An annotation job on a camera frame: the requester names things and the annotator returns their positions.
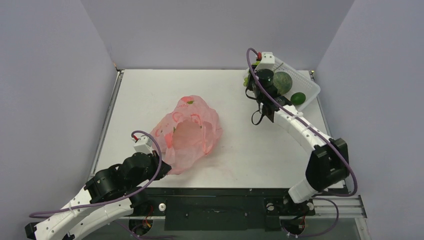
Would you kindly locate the green fake grapes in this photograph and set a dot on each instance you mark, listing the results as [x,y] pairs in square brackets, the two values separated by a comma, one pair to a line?
[247,75]

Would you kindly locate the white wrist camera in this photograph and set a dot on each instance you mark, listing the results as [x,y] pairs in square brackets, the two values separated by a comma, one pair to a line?
[143,144]
[266,61]

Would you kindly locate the pink plastic bag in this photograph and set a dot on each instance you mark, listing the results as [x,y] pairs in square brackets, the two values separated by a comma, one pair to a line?
[188,133]

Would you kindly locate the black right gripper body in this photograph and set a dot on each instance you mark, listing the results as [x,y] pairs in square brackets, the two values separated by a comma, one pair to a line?
[251,78]

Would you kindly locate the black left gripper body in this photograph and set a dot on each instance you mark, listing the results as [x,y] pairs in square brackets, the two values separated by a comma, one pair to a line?
[151,172]

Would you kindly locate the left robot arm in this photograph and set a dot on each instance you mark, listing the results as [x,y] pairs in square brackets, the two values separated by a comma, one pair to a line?
[110,194]

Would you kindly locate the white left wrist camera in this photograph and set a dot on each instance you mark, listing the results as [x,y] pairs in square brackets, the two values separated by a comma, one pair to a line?
[143,144]

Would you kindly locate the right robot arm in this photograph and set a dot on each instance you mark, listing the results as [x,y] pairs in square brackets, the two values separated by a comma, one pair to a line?
[328,158]

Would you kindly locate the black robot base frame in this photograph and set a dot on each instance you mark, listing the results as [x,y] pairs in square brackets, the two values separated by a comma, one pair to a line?
[224,209]

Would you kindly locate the white plastic basket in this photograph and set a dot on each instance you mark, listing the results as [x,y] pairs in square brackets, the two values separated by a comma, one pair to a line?
[301,83]

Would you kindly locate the dark green fake lime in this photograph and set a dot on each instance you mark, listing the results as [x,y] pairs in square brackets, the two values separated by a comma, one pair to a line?
[298,98]

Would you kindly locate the brown fake fruit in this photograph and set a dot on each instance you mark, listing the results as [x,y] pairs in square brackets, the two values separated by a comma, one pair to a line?
[283,82]

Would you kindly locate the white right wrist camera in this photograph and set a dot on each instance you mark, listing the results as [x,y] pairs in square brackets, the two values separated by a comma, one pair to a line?
[266,61]

